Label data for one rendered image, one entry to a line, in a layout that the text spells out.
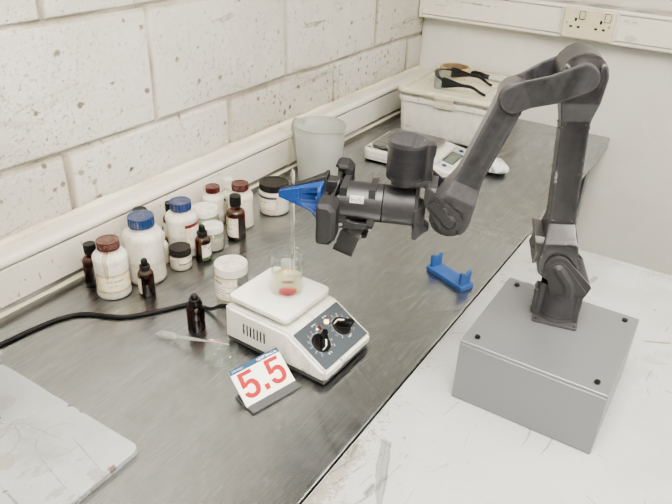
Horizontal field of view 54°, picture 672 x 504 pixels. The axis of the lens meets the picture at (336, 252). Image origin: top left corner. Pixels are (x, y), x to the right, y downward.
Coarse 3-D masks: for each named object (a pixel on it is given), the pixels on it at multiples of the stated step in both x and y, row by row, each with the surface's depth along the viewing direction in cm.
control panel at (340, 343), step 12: (324, 312) 105; (336, 312) 106; (312, 324) 103; (324, 324) 104; (300, 336) 100; (312, 336) 101; (336, 336) 103; (348, 336) 104; (360, 336) 106; (312, 348) 100; (336, 348) 102; (348, 348) 103; (324, 360) 99; (336, 360) 100
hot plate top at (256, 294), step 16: (240, 288) 106; (256, 288) 106; (304, 288) 107; (320, 288) 107; (240, 304) 104; (256, 304) 102; (272, 304) 103; (288, 304) 103; (304, 304) 103; (288, 320) 100
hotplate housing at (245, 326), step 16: (320, 304) 106; (240, 320) 104; (256, 320) 103; (272, 320) 102; (304, 320) 103; (240, 336) 106; (256, 336) 104; (272, 336) 101; (288, 336) 100; (368, 336) 107; (288, 352) 101; (304, 352) 99; (352, 352) 104; (304, 368) 100; (320, 368) 98; (336, 368) 101
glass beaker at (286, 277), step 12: (276, 252) 105; (288, 252) 106; (300, 252) 104; (276, 264) 102; (288, 264) 101; (300, 264) 102; (276, 276) 103; (288, 276) 102; (300, 276) 104; (276, 288) 104; (288, 288) 103; (300, 288) 105
